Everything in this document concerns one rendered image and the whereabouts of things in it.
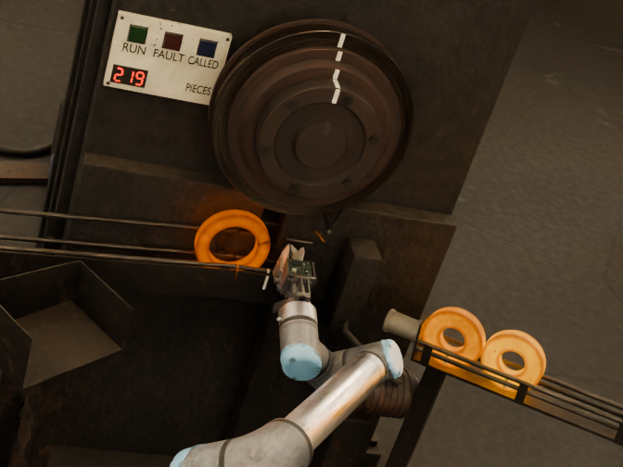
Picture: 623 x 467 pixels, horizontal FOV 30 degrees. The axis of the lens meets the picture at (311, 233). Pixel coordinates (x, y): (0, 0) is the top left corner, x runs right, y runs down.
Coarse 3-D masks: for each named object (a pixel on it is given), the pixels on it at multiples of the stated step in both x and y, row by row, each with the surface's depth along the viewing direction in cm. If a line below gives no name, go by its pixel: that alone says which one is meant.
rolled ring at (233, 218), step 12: (216, 216) 278; (228, 216) 277; (240, 216) 278; (252, 216) 280; (204, 228) 278; (216, 228) 278; (252, 228) 280; (264, 228) 281; (204, 240) 279; (264, 240) 283; (204, 252) 281; (252, 252) 286; (264, 252) 285; (240, 264) 286; (252, 264) 286
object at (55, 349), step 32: (0, 288) 251; (32, 288) 258; (64, 288) 266; (96, 288) 262; (0, 320) 243; (32, 320) 261; (64, 320) 263; (96, 320) 264; (128, 320) 256; (0, 352) 245; (32, 352) 252; (64, 352) 254; (96, 352) 257; (32, 384) 244; (64, 384) 263; (32, 416) 265; (32, 448) 268
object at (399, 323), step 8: (392, 312) 288; (392, 320) 288; (400, 320) 287; (408, 320) 287; (416, 320) 288; (384, 328) 289; (392, 328) 288; (400, 328) 287; (408, 328) 286; (416, 328) 285; (408, 336) 287
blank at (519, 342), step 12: (492, 336) 280; (504, 336) 277; (516, 336) 276; (528, 336) 277; (492, 348) 279; (504, 348) 278; (516, 348) 277; (528, 348) 275; (540, 348) 276; (492, 360) 280; (528, 360) 276; (540, 360) 275; (516, 372) 281; (528, 372) 278; (540, 372) 276; (516, 384) 280
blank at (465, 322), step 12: (444, 312) 281; (456, 312) 280; (468, 312) 281; (432, 324) 284; (444, 324) 282; (456, 324) 281; (468, 324) 280; (480, 324) 281; (432, 336) 285; (468, 336) 281; (480, 336) 280; (456, 348) 286; (468, 348) 282; (480, 348) 281; (456, 360) 285
